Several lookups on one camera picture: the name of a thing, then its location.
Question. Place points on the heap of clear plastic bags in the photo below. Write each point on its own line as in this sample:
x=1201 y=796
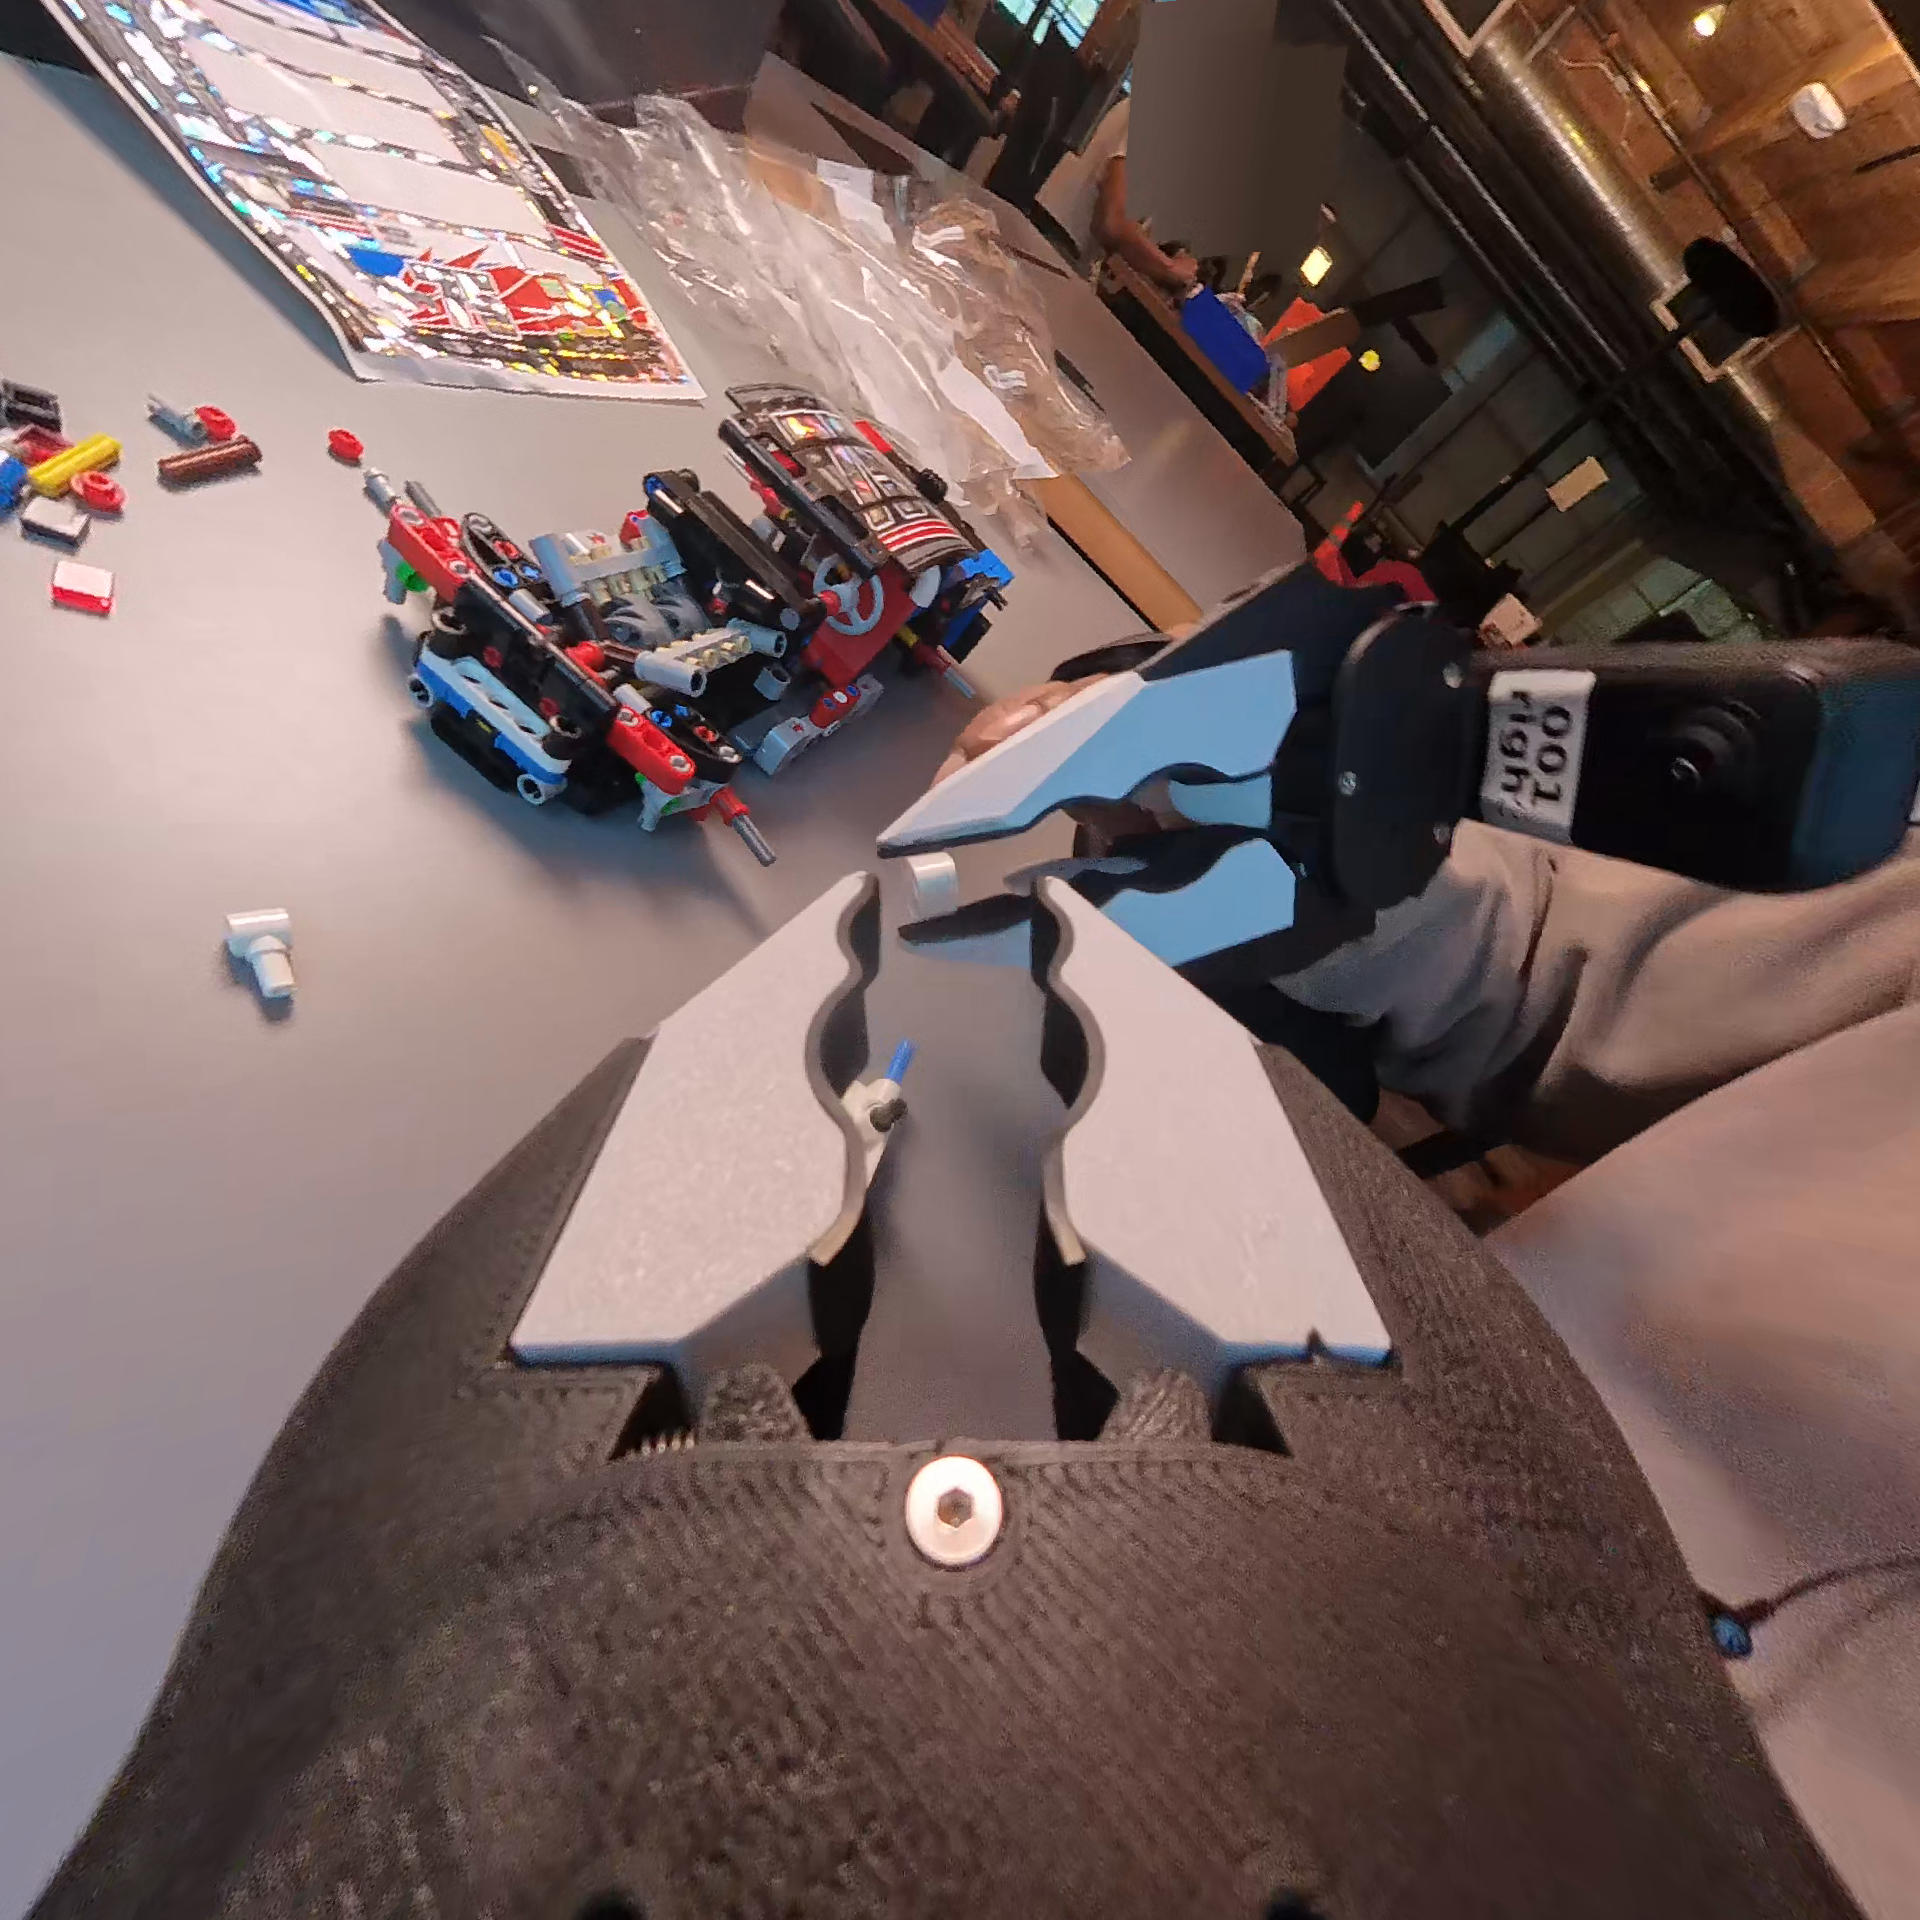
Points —
x=838 y=267

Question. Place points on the small white lego connector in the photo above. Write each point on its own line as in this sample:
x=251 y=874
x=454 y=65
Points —
x=264 y=947
x=937 y=887

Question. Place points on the pile of mixed lego pieces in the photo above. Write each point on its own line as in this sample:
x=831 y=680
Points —
x=75 y=467

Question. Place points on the person's right hand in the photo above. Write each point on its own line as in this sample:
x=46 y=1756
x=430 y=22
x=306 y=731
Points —
x=1004 y=724

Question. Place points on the small blue storage bin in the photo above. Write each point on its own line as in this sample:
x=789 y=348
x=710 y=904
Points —
x=1219 y=334

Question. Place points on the partly built lego car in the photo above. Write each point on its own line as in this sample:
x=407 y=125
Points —
x=673 y=645

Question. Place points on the red chair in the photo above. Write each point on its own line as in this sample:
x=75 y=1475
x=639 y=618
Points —
x=1381 y=576

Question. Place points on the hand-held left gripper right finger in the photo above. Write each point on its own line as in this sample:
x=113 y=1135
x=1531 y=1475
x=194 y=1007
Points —
x=1218 y=1200

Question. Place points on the shiny sticker sheet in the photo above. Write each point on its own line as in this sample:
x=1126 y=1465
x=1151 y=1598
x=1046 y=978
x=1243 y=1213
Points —
x=374 y=198

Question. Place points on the blue and white lego panel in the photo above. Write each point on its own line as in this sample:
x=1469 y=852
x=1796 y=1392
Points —
x=873 y=1111

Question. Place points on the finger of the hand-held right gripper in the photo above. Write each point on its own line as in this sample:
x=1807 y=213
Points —
x=1171 y=724
x=1218 y=904

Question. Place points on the person's right forearm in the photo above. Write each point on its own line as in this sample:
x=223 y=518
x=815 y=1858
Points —
x=1623 y=987

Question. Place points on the silver ventilation duct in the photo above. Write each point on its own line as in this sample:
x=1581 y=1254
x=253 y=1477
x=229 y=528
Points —
x=1575 y=182

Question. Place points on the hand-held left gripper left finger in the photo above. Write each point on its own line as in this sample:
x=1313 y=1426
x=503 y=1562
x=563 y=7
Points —
x=687 y=1200

